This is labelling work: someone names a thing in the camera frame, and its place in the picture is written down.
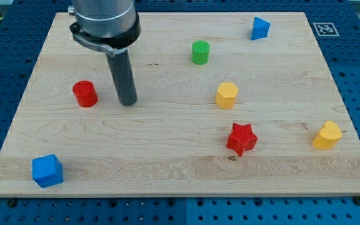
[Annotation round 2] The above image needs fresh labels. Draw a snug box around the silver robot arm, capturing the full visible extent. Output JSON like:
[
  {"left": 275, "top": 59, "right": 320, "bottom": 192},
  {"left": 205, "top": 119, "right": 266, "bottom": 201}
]
[{"left": 69, "top": 0, "right": 141, "bottom": 106}]

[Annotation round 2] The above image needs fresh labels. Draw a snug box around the yellow hexagon block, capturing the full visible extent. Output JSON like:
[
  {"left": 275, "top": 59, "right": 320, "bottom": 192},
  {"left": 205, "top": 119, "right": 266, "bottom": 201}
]
[{"left": 215, "top": 82, "right": 239, "bottom": 109}]

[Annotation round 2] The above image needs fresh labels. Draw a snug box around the red cylinder block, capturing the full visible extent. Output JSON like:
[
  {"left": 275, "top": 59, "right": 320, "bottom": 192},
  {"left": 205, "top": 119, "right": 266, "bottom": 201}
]
[{"left": 72, "top": 80, "right": 98, "bottom": 108}]

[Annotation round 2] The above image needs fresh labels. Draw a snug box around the blue cube block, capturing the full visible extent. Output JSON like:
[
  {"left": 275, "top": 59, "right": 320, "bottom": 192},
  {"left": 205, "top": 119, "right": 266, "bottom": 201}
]
[{"left": 32, "top": 154, "right": 64, "bottom": 188}]

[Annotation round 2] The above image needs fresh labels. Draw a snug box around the red star block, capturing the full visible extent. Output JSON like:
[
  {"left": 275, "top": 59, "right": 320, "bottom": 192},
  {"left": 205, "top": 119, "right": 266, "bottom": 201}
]
[{"left": 226, "top": 123, "right": 258, "bottom": 157}]

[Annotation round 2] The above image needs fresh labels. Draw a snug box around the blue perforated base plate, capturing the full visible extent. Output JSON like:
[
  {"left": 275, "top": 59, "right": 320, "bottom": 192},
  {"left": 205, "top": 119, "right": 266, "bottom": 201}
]
[{"left": 0, "top": 1, "right": 360, "bottom": 224}]

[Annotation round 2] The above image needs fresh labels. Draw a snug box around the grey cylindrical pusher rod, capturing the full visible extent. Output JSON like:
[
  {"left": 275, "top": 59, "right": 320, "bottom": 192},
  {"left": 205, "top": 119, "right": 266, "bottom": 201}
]
[{"left": 106, "top": 49, "right": 138, "bottom": 106}]

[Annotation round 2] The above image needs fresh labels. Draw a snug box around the green cylinder block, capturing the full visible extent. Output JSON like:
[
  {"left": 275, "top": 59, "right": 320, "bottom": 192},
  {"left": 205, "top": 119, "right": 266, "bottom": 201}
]
[{"left": 191, "top": 40, "right": 210, "bottom": 65}]

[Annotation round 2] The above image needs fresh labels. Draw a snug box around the wooden board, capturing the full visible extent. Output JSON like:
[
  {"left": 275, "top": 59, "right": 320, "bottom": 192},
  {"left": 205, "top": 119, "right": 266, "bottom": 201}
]
[{"left": 0, "top": 12, "right": 360, "bottom": 198}]

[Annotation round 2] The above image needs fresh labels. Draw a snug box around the white fiducial marker tag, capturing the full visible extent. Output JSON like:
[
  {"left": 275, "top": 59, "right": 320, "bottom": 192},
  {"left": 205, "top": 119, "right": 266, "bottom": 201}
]
[{"left": 312, "top": 22, "right": 339, "bottom": 37}]

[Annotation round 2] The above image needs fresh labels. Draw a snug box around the yellow heart block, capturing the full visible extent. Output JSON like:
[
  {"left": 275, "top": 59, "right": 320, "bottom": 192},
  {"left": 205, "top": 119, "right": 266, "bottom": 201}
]
[{"left": 312, "top": 121, "right": 343, "bottom": 150}]

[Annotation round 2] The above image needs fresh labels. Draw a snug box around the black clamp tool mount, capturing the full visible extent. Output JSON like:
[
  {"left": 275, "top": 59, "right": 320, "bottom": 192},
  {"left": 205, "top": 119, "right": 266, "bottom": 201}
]
[{"left": 69, "top": 12, "right": 141, "bottom": 57}]

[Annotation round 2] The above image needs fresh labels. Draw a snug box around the blue triangular prism block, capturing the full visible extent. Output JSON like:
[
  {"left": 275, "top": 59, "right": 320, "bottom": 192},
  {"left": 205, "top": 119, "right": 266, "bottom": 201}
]
[{"left": 251, "top": 17, "right": 271, "bottom": 41}]

